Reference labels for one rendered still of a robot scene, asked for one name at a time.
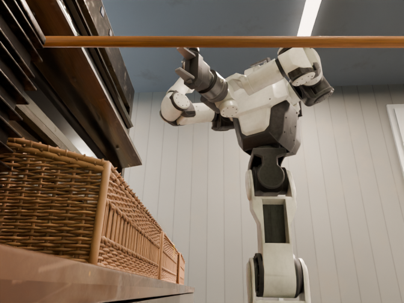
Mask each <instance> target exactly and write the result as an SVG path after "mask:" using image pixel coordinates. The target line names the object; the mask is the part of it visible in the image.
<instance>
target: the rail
mask: <svg viewBox="0 0 404 303"><path fill-rule="evenodd" d="M59 1H60V3H61V5H62V6H63V9H64V11H65V12H66V15H67V17H68V18H69V21H70V23H71V24H72V27H73V29H74V30H75V32H76V34H77V36H79V34H78V32H77V30H76V28H75V27H74V25H73V23H72V21H71V19H70V17H69V15H68V13H67V11H66V9H65V7H64V5H63V3H62V1H61V0H59ZM84 50H85V52H86V54H87V55H88V57H89V59H90V61H91V63H92V65H93V67H94V69H95V71H96V73H97V75H98V77H99V79H100V81H101V83H102V85H103V87H104V89H105V91H106V93H107V95H108V97H109V99H110V101H111V102H112V100H111V98H110V96H109V94H108V92H107V90H106V88H105V86H104V84H103V82H102V80H101V78H100V76H99V74H98V72H97V70H96V68H95V66H94V64H93V62H92V60H91V58H90V56H89V54H88V52H87V50H86V48H85V47H84ZM112 104H113V102H112ZM113 106H114V104H113ZM114 108H115V106H114ZM115 110H116V108H115ZM116 112H117V110H116ZM117 114H118V112H117ZM118 116H119V114H118ZM119 118H120V116H119ZM120 120H121V118H120ZM121 122H122V120H121ZM122 124H123V122H122ZM123 126H124V124H123ZM124 128H125V126H124ZM125 130H126V128H125ZM126 132H127V130H126ZM127 134H128V132H127ZM128 136H129V134H128ZM129 138H130V140H131V142H132V144H133V146H134V148H135V150H136V151H137V149H136V147H135V145H134V143H133V141H132V139H131V137H130V136H129ZM137 153H138V151H137ZM138 155H139V153H138ZM139 157H140V155H139ZM140 159H141V157H140ZM141 161H142V159H141Z"/></svg>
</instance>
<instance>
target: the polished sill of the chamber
mask: <svg viewBox="0 0 404 303"><path fill-rule="evenodd" d="M23 96H24V97H25V99H26V100H27V101H28V102H29V105H26V106H27V107H28V108H29V109H30V110H31V111H32V112H33V113H34V114H35V115H36V116H37V117H38V118H39V119H40V120H41V121H42V122H43V123H44V124H45V125H46V126H47V128H48V129H49V130H50V131H51V132H52V133H53V134H54V135H55V136H56V137H57V138H58V139H59V140H60V141H61V142H62V143H63V144H64V145H65V146H66V147H67V148H68V149H69V150H70V151H71V152H76V153H79V154H82V153H81V152H80V151H79V150H78V149H77V148H76V147H75V146H74V145H73V144H72V143H71V142H70V140H69V139H68V138H67V137H66V136H65V135H64V134H63V133H62V131H60V130H59V128H57V127H56V125H55V124H54V123H53V122H52V121H51V120H50V119H49V117H48V116H47V115H46V114H45V113H44V112H43V111H42V110H41V109H40V108H39V107H38V106H37V105H36V104H35V102H34V101H33V100H32V99H31V98H30V97H29V96H28V95H27V94H26V92H24V91H23Z"/></svg>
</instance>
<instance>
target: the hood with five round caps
mask: <svg viewBox="0 0 404 303"><path fill-rule="evenodd" d="M77 1H78V3H79V6H80V8H81V10H82V12H83V14H84V16H85V19H86V21H87V23H88V26H89V27H90V30H91V32H92V34H93V36H114V33H113V31H112V28H111V26H110V23H109V20H108V17H107V15H106V12H105V9H104V7H103V4H102V1H101V0H77ZM99 50H100V52H101V54H102V57H103V59H104V61H105V63H106V66H107V68H108V70H109V72H110V74H111V76H112V79H113V81H114V83H115V86H116V87H117V90H118V92H119V94H120V97H121V99H122V101H123V103H124V105H125V107H126V108H130V102H131V97H132V88H133V85H132V83H131V80H130V77H129V74H128V72H127V69H126V66H125V64H124V61H123V58H122V56H121V53H120V50H119V48H118V47H99Z"/></svg>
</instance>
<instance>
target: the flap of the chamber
mask: <svg viewBox="0 0 404 303"><path fill-rule="evenodd" d="M25 1H26V3H27V5H28V7H29V9H30V10H34V11H35V12H36V16H35V17H34V18H35V20H36V21H37V23H38V25H39V27H40V29H41V31H42V33H43V34H44V36H77V34H76V32H75V30H74V29H73V27H72V24H71V23H70V21H69V18H68V17H67V15H66V12H65V11H64V9H63V6H62V5H61V3H60V1H59V0H25ZM35 49H36V51H37V52H38V54H39V56H40V57H41V59H42V60H43V62H42V63H38V62H33V63H34V64H35V65H36V67H37V68H38V69H39V71H40V72H41V73H42V75H43V76H44V77H45V78H46V80H47V81H48V83H50V85H51V86H52V88H53V89H54V90H55V91H56V93H57V94H58V95H59V97H60V98H61V99H62V101H63V102H64V103H65V104H66V106H67V107H68V108H69V110H70V111H71V112H72V114H73V115H74V116H75V118H76V119H77V120H78V122H79V123H80V124H81V126H82V127H83V128H84V129H85V131H86V132H87V134H89V136H90V137H91V139H92V140H93V141H94V142H95V144H96V145H97V146H98V148H99V149H100V150H101V152H102V153H103V154H104V155H105V157H106V158H107V160H109V161H110V163H112V165H113V167H114V168H117V169H116V170H119V169H123V168H129V167H135V166H139V165H142V161H141V159H140V157H139V155H138V153H137V151H136V150H135V148H134V146H133V144H132V142H131V140H130V138H129V136H128V134H127V132H126V130H125V128H124V126H123V124H122V122H121V120H120V118H119V116H118V114H117V112H116V110H115V108H114V106H113V104H112V102H111V101H110V99H109V97H108V95H107V93H106V91H105V89H104V87H103V85H102V83H101V81H100V79H99V77H98V75H97V73H96V71H95V69H94V67H93V65H92V63H91V61H90V59H89V57H88V55H87V54H86V52H85V50H84V48H83V47H44V48H43V49H39V48H35ZM72 77H76V81H75V82H73V81H72ZM99 119H102V122H101V123H99ZM117 146H119V149H116V147H117Z"/></svg>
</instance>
